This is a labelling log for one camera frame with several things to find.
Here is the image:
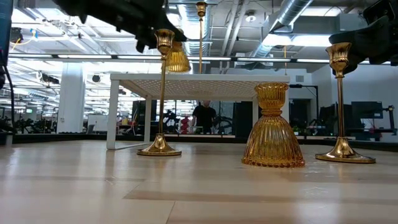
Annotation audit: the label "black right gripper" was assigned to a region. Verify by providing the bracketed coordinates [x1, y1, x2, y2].
[328, 0, 398, 75]

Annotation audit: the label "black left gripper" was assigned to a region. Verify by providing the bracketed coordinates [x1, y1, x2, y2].
[114, 0, 188, 54]

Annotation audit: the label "amber ribbed glass candle holder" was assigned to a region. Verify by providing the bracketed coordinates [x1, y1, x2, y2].
[241, 82, 306, 169]
[165, 40, 192, 73]

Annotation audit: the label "black computer monitor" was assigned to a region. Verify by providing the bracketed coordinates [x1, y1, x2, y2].
[351, 101, 384, 119]

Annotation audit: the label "white metal shelf rack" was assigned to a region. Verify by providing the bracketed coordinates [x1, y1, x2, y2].
[106, 73, 290, 151]

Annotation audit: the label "black monitor stand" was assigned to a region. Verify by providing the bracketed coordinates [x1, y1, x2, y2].
[382, 105, 397, 136]

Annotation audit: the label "red background object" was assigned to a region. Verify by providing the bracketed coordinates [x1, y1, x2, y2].
[180, 116, 190, 134]

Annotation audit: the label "person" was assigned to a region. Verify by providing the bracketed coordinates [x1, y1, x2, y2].
[191, 100, 218, 134]

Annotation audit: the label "white pillar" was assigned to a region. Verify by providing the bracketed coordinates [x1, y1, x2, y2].
[57, 62, 86, 134]

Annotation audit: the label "black cabinet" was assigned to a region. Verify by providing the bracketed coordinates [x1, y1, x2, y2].
[233, 101, 254, 139]

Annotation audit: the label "round silver air duct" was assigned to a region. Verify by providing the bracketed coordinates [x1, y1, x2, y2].
[183, 2, 212, 57]

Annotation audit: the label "slanted silver air duct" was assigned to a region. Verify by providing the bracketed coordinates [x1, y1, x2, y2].
[251, 0, 313, 58]

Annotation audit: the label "black hanging cable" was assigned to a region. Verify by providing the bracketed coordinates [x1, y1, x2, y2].
[2, 65, 16, 135]

